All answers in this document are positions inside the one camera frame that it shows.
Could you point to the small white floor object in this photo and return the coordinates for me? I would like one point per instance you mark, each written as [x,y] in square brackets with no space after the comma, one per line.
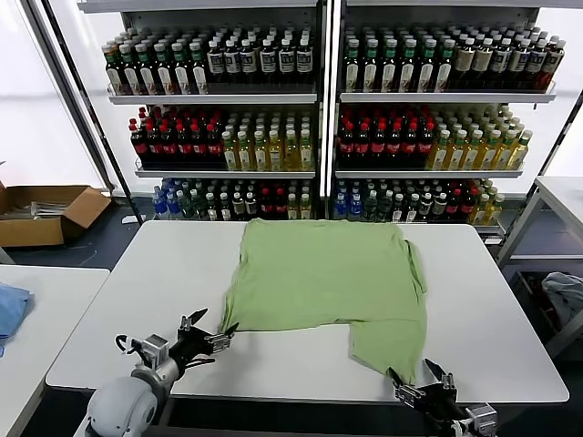
[129,219]

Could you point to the brown cardboard box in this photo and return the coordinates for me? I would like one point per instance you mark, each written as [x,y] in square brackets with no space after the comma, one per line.
[32,232]

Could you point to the dark storage crate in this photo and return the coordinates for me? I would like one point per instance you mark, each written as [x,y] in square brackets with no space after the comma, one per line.
[533,291]

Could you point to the beige-label dark drink bottle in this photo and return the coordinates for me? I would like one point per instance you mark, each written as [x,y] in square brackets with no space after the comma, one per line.
[483,61]
[465,61]

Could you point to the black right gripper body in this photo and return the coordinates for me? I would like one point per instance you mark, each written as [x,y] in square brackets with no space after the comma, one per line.
[428,400]

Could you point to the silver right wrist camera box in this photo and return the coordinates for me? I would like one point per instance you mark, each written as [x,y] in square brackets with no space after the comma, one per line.
[483,416]

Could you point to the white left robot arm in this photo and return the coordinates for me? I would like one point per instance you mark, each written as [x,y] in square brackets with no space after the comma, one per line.
[118,405]

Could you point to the grey metal side table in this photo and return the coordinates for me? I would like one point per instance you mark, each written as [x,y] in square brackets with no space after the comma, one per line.
[565,200]

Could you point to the blue-label dark drink bottle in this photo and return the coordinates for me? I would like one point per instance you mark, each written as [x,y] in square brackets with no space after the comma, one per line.
[216,61]
[539,63]
[249,60]
[304,60]
[503,61]
[555,64]
[268,60]
[286,60]
[521,61]
[232,60]

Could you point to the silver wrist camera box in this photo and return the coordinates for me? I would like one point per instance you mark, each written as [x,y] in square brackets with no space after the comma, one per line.
[155,348]
[483,416]

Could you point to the blue water bottle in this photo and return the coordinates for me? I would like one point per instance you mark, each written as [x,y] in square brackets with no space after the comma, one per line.
[355,209]
[159,206]
[341,209]
[173,206]

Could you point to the dark metal window post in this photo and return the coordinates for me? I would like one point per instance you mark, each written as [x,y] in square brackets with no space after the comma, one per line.
[85,100]

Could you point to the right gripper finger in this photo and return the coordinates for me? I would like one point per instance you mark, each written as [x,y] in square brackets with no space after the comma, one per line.
[441,377]
[395,379]

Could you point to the grey crumpled cloth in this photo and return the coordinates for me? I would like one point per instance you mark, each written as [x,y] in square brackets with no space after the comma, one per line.
[565,291]

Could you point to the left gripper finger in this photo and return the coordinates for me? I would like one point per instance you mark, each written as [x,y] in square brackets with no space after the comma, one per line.
[223,339]
[193,318]

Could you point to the clear plastic packing pieces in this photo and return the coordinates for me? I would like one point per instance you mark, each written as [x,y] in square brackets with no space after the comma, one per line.
[45,208]

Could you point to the blue folded cloth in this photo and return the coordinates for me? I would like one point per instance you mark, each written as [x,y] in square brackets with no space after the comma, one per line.
[13,305]

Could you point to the green t-shirt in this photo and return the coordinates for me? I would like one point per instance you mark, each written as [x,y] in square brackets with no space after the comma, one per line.
[319,282]

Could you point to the red-cap cola bottle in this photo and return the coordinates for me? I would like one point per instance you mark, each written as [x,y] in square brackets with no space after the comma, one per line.
[411,145]
[184,145]
[395,145]
[426,145]
[266,206]
[453,207]
[138,145]
[363,145]
[347,145]
[153,145]
[199,145]
[168,145]
[467,207]
[379,145]
[214,145]
[280,206]

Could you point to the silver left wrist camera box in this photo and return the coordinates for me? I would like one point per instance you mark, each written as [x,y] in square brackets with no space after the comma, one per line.
[155,348]

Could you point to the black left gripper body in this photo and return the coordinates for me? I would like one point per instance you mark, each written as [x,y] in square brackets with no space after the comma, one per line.
[191,346]

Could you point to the green soda bottle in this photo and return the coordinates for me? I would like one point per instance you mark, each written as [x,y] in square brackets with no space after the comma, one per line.
[385,207]
[199,206]
[371,207]
[187,206]

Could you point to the green-cap dark tea bottle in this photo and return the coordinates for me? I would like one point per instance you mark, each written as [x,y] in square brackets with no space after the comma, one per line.
[445,66]
[427,66]
[146,70]
[390,66]
[181,69]
[371,66]
[129,70]
[162,70]
[409,66]
[114,68]
[199,69]
[353,66]

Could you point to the grey metal shelf rack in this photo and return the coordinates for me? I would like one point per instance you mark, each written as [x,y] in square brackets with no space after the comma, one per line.
[410,16]
[182,18]

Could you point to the white-cap dark drink bottle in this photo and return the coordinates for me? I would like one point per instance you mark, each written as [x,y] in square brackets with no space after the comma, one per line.
[211,208]
[238,207]
[399,209]
[440,208]
[426,208]
[251,207]
[225,208]
[412,209]

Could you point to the yellow tea bottle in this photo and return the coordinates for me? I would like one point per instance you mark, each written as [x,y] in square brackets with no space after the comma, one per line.
[439,155]
[260,155]
[307,155]
[479,210]
[306,209]
[489,155]
[276,155]
[457,155]
[245,155]
[495,210]
[230,155]
[505,155]
[293,209]
[292,155]
[473,155]
[520,155]

